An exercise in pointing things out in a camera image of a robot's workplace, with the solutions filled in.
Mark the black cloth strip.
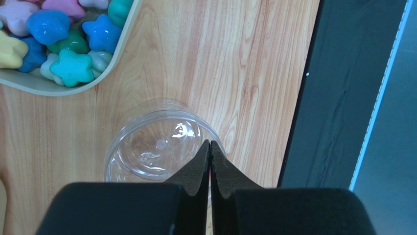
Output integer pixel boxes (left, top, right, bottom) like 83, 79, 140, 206
278, 0, 407, 188

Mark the clear plastic jar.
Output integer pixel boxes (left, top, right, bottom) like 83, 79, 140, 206
103, 98, 224, 183

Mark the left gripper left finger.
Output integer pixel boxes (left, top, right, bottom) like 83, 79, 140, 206
165, 140, 209, 235

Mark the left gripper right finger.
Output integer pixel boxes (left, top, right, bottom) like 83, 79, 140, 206
210, 141, 262, 235

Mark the beige tray of star candies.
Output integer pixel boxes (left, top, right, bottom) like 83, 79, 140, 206
0, 0, 142, 96

